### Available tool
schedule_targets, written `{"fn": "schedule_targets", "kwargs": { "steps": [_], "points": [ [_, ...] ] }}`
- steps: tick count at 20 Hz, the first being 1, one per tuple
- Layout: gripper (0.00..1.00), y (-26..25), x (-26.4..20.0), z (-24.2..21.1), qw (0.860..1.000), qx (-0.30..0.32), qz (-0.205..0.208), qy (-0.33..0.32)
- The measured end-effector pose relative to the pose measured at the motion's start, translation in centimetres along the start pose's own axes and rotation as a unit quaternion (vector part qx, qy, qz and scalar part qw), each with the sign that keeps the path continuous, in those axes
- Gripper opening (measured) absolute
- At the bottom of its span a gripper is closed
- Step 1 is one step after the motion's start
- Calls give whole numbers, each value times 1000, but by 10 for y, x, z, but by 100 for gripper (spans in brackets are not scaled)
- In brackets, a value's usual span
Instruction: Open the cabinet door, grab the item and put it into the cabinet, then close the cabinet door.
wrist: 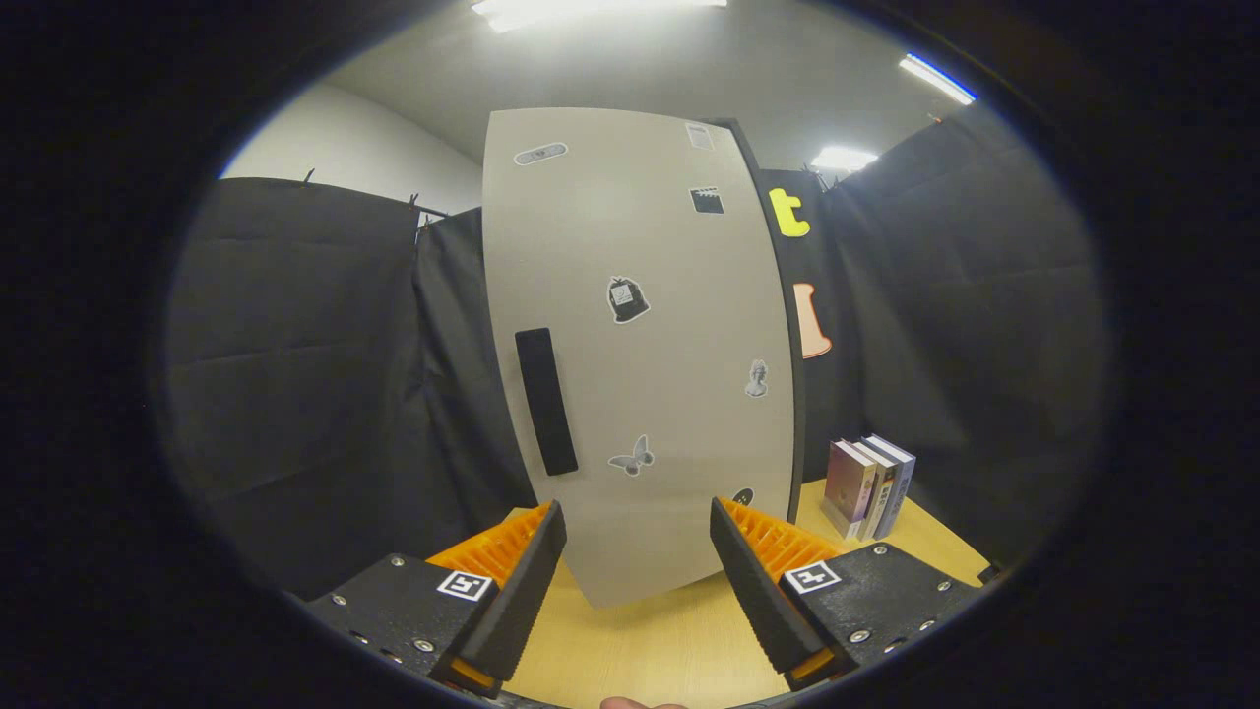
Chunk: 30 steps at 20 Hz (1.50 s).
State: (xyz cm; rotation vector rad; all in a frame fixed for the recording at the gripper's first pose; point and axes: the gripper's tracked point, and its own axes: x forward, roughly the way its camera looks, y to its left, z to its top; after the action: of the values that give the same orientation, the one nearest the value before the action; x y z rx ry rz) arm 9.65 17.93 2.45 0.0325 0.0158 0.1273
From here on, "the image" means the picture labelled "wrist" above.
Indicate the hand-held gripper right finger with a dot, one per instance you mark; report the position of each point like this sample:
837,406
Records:
758,601

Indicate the white spine book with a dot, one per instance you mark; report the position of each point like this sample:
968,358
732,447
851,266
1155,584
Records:
883,487

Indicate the wide ceiling light panel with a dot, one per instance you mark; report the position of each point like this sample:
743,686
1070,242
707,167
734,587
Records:
591,10

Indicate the beige cabinet door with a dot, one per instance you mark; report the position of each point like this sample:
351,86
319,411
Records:
591,226

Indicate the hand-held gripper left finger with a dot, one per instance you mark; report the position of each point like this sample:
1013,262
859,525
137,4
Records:
522,601

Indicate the black backdrop cloth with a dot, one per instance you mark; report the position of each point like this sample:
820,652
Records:
295,394

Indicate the small ceiling light panel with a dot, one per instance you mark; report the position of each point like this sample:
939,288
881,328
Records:
845,159

